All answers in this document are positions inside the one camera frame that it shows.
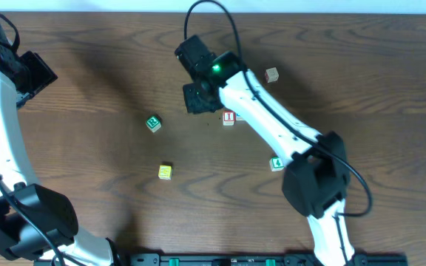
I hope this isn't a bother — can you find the red letter I block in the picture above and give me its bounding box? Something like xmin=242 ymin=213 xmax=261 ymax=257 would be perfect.
xmin=222 ymin=111 xmax=236 ymax=126

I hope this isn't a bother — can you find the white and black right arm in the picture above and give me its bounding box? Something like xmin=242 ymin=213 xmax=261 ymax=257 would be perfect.
xmin=175 ymin=35 xmax=355 ymax=265

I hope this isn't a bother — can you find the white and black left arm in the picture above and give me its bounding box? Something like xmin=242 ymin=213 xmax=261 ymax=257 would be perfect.
xmin=0 ymin=14 xmax=122 ymax=265

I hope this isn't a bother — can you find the green letter R block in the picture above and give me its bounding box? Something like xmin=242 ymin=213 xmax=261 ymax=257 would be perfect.
xmin=146 ymin=115 xmax=162 ymax=132

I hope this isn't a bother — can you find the red edged wooden block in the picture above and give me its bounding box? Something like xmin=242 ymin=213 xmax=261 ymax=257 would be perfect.
xmin=265 ymin=67 xmax=279 ymax=83

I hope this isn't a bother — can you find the yellow wooden block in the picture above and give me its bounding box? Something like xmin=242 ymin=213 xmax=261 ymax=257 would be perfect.
xmin=158 ymin=165 xmax=172 ymax=180

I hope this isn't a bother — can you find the green number 4 block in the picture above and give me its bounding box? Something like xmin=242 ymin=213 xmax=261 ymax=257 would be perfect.
xmin=269 ymin=157 xmax=284 ymax=171

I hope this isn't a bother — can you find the black mounting rail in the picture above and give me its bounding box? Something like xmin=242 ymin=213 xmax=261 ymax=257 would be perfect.
xmin=111 ymin=253 xmax=408 ymax=266

